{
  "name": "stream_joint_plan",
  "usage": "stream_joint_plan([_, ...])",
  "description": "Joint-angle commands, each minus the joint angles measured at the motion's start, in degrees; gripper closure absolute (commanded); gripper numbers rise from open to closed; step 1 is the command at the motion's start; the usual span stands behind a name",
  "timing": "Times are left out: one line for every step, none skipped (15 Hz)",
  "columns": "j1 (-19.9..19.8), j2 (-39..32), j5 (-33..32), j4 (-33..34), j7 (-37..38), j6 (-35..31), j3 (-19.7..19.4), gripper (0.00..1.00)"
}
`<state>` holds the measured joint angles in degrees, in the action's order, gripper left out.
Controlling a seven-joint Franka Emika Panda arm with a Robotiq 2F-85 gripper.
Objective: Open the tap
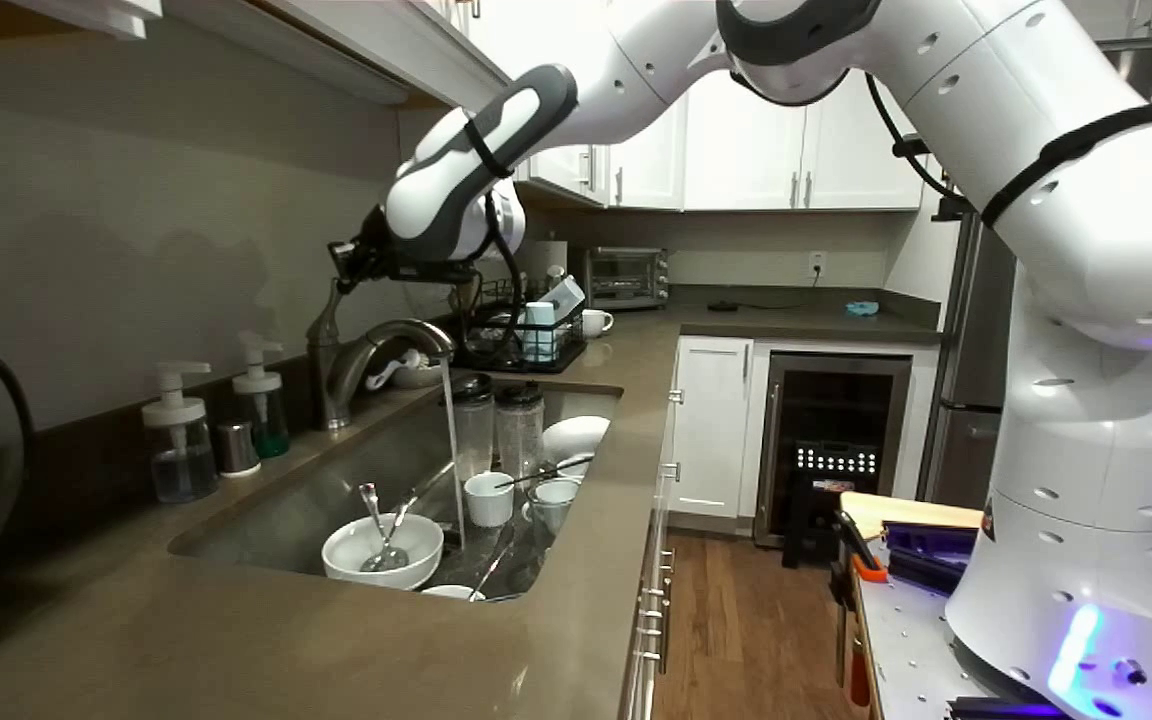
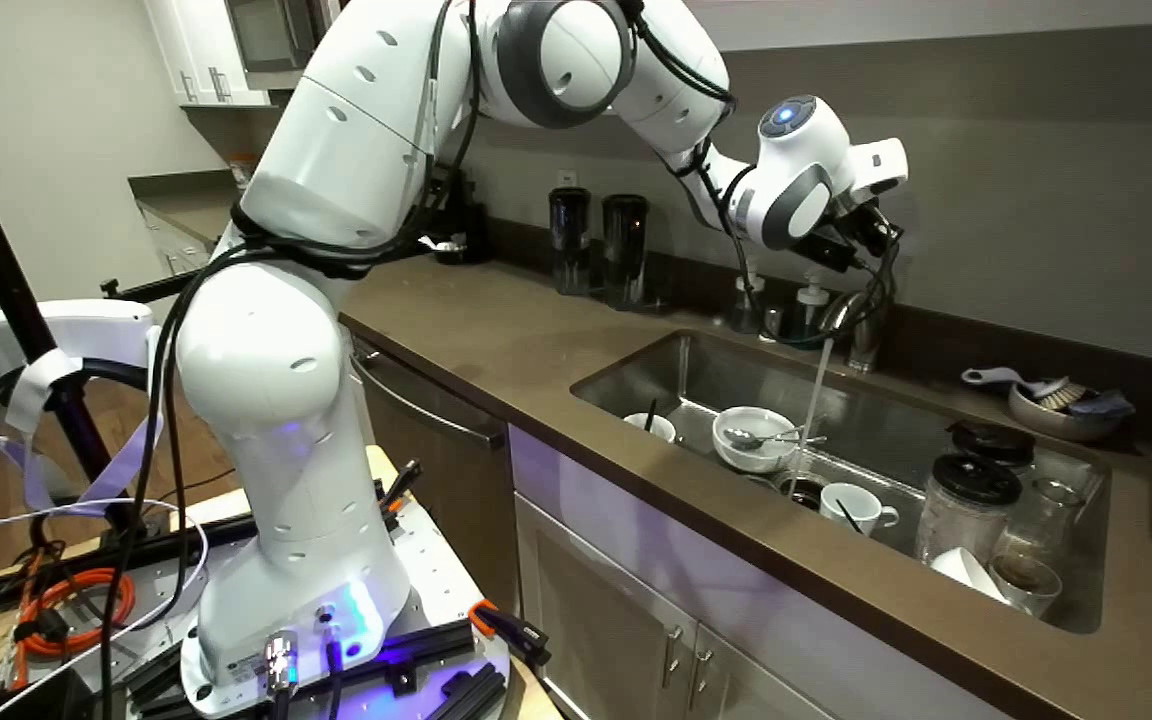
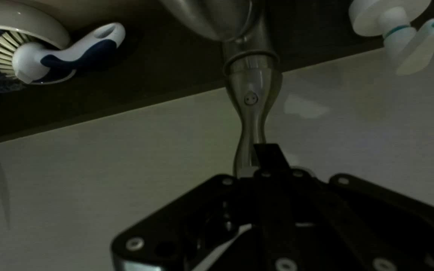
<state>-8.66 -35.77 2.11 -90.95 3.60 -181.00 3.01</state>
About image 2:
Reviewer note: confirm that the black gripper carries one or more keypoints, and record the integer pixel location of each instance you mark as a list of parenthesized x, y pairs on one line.
[(875, 223)]

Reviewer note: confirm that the stainless steel kitchen faucet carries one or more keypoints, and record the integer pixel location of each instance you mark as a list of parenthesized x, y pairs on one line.
[(863, 340)]

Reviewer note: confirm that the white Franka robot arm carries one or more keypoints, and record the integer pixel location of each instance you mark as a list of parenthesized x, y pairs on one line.
[(283, 401)]

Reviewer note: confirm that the green soap pump dispenser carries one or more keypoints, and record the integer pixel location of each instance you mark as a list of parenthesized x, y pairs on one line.
[(810, 318)]

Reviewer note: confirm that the grey canister jars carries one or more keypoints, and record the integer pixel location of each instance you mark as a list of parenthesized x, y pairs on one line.
[(750, 305)]

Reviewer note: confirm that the water stream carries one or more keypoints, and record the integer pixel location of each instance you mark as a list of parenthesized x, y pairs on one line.
[(818, 385)]

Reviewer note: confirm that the stainless steel sink basin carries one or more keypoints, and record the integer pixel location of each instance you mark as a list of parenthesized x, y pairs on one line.
[(896, 427)]

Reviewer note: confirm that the white dish brush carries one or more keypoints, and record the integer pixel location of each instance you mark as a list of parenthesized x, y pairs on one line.
[(1010, 378)]

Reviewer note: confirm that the large metal spoon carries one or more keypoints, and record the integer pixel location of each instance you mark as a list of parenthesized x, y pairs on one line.
[(768, 434)]

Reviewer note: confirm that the blender jar with black lid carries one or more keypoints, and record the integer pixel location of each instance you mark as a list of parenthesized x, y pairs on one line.
[(968, 514), (992, 440)]

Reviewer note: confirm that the large white bowl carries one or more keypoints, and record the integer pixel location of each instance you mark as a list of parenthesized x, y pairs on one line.
[(755, 453)]

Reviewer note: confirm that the white sponge dish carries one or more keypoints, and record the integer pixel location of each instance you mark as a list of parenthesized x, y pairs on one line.
[(1061, 422)]

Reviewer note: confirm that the white mug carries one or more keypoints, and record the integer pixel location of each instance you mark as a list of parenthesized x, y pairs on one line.
[(853, 505)]

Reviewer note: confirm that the black stir stick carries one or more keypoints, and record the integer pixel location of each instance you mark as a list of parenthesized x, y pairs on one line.
[(846, 514)]

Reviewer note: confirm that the blue sponge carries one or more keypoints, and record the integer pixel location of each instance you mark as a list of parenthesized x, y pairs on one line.
[(1106, 401)]

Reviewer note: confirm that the small white bowl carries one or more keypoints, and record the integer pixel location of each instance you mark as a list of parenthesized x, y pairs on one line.
[(652, 427)]

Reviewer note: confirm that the clear glass jar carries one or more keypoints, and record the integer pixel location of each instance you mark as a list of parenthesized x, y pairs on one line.
[(1061, 489)]

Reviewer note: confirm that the clear drinking glass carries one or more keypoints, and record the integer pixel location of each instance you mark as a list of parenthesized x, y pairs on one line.
[(1025, 579)]

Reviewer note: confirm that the sink base cabinet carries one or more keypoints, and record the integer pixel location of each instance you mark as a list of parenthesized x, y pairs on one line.
[(659, 601)]

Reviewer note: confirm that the robot mounting table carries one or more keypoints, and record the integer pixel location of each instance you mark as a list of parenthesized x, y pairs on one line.
[(451, 624)]

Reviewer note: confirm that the black microwave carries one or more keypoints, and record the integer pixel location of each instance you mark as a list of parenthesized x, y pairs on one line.
[(260, 32)]

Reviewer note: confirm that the white corner cabinet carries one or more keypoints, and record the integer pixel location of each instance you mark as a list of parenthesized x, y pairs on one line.
[(199, 45)]

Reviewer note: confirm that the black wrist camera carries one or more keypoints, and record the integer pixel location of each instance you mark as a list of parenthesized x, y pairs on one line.
[(822, 248)]

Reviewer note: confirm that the white curved stand frame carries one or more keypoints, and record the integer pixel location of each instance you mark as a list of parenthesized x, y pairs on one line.
[(70, 334)]

